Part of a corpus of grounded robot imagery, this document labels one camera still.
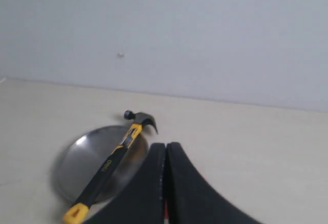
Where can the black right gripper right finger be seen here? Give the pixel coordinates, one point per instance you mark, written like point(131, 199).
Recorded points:
point(190, 198)

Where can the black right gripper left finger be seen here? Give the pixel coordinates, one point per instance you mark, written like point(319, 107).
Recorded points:
point(141, 201)

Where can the yellow black claw hammer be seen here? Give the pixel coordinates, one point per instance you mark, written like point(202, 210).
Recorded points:
point(81, 206)

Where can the red dome push button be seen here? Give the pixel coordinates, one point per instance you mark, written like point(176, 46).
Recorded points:
point(166, 215)

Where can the round metal plate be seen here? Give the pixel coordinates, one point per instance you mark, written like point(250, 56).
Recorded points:
point(78, 163)

